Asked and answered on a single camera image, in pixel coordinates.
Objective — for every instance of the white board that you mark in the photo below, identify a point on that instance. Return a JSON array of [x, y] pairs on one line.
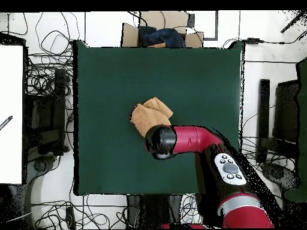
[[10, 95]]

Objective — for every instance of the tan terry towel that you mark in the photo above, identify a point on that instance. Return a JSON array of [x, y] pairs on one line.
[[146, 115]]

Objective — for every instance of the grey metal frame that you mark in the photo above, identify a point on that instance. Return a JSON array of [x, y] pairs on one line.
[[216, 24]]

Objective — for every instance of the black upright bar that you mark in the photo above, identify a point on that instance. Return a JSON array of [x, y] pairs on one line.
[[263, 107]]

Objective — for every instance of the dark green table cloth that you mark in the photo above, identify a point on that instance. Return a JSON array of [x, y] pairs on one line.
[[108, 83]]

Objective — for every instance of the dark green fabric panel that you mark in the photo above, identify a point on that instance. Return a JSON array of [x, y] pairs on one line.
[[302, 143]]

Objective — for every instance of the black marker strip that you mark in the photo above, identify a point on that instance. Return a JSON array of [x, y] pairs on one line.
[[6, 122]]

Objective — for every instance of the black power strip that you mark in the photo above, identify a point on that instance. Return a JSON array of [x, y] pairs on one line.
[[70, 218]]

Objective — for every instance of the black slanted rod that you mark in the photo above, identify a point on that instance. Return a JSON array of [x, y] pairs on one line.
[[291, 24]]

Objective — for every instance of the dark blue garment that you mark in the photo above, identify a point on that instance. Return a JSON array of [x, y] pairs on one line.
[[165, 37]]

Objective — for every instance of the brown cardboard box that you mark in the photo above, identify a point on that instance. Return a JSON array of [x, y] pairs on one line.
[[129, 36]]

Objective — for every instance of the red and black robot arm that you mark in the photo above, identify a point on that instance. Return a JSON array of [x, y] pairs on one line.
[[187, 139]]

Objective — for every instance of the black power adapter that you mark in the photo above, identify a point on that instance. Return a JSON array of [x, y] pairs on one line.
[[253, 40]]

